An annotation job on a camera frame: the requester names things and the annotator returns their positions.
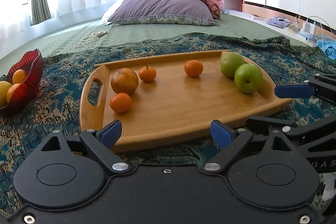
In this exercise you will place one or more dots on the white charger device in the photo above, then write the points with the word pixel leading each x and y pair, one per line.
pixel 315 28

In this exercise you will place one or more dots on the yellow fruit in bowl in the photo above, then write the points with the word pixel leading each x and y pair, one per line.
pixel 4 87

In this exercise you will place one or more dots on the white pillow behind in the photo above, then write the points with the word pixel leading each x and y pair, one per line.
pixel 109 13

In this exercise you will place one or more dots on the orange in bowl lower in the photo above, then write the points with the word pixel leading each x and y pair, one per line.
pixel 11 91

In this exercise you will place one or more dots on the wooden serving tray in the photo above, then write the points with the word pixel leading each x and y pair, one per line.
pixel 175 107

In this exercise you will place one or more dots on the purple pillow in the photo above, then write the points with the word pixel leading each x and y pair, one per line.
pixel 189 12

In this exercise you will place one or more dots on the orange in bowl upper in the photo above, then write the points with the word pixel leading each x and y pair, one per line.
pixel 19 76

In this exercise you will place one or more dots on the green quilted bedspread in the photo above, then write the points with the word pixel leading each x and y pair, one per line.
pixel 89 35

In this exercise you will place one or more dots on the light blue cloth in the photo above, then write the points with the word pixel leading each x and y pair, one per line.
pixel 328 47

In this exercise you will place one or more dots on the orange in bowl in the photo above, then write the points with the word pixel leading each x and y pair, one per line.
pixel 11 91
pixel 19 76

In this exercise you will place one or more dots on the red glass fruit bowl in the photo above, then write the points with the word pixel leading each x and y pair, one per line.
pixel 32 63

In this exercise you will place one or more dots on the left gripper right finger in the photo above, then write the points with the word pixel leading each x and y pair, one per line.
pixel 232 144

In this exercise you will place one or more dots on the large brownish orange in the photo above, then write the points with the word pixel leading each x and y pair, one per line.
pixel 125 80

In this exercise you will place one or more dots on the small mandarin with stem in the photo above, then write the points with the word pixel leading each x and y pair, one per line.
pixel 147 74

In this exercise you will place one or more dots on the green apple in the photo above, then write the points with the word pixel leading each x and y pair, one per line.
pixel 229 62
pixel 248 78

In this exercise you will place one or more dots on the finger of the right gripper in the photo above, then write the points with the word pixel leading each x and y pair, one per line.
pixel 294 91
pixel 264 125

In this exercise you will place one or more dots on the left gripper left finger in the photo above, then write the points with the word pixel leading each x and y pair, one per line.
pixel 99 143

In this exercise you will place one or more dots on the blue-grey cloth on floor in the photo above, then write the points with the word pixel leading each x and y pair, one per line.
pixel 279 21

